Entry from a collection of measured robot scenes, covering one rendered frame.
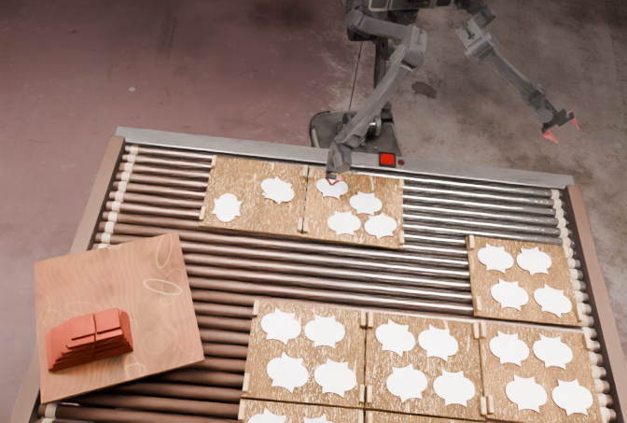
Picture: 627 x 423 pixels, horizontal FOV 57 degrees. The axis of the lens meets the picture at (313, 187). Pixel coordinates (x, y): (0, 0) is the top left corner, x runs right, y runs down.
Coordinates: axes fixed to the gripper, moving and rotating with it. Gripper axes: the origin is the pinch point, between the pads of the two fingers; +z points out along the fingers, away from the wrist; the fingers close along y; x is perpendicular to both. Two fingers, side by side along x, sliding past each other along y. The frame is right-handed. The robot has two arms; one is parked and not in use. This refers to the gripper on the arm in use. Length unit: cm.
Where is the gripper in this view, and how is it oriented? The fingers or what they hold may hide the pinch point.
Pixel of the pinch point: (332, 175)
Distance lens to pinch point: 238.9
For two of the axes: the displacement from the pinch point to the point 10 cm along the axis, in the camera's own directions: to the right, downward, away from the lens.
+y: 1.0, -8.1, 5.8
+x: -9.9, -1.3, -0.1
